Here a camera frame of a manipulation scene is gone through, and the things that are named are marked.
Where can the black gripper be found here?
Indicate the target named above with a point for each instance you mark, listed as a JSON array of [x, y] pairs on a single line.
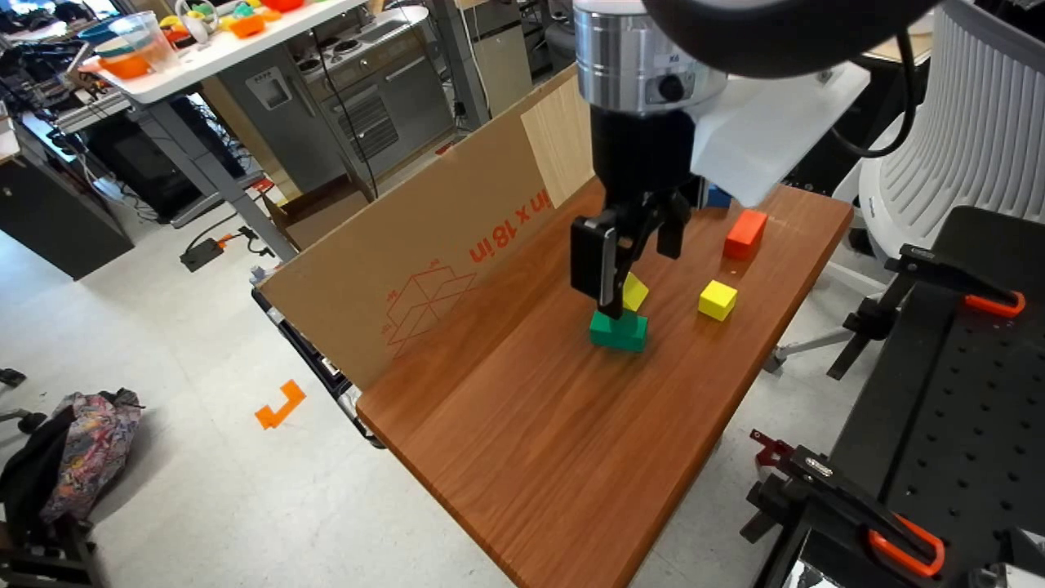
[[645, 156]]

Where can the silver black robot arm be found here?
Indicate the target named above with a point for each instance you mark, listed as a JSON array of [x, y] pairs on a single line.
[[637, 61]]

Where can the green rectangular block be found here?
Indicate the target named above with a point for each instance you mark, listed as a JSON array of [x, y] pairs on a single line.
[[618, 333]]

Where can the blue rectangular block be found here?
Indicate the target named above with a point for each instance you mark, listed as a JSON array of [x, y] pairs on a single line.
[[716, 201]]

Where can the yellow cube block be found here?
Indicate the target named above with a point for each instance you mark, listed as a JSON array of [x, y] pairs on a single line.
[[716, 301]]

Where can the orange rectangular block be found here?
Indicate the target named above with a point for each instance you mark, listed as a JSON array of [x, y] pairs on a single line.
[[746, 237]]

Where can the brown cardboard board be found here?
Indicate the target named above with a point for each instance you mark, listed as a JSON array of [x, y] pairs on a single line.
[[413, 254]]

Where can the grey metal cabinet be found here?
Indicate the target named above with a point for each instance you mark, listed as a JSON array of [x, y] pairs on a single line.
[[379, 98]]

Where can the white ribbed office chair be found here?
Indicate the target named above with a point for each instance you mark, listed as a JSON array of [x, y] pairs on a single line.
[[969, 118]]

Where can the black perforated metal table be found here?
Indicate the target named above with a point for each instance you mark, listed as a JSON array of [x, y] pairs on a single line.
[[958, 446]]

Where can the orange floor tape marker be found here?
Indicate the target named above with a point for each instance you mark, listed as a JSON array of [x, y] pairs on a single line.
[[281, 409]]

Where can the black orange power adapter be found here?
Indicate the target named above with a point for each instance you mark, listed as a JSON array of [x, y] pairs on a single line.
[[204, 253]]

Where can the small orange bowl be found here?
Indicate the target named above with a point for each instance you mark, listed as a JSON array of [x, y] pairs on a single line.
[[247, 25]]

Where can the white folding table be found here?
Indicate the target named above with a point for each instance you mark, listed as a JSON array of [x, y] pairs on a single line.
[[206, 61]]

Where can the clear plastic bowl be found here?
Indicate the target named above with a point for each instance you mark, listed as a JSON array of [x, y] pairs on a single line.
[[135, 49]]

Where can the colourful patterned backpack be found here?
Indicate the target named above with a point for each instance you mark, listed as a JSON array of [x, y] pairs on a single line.
[[100, 446]]

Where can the black low cabinet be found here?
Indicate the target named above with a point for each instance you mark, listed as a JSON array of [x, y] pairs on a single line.
[[54, 208]]

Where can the black bag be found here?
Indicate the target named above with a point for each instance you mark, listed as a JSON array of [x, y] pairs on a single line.
[[28, 492]]

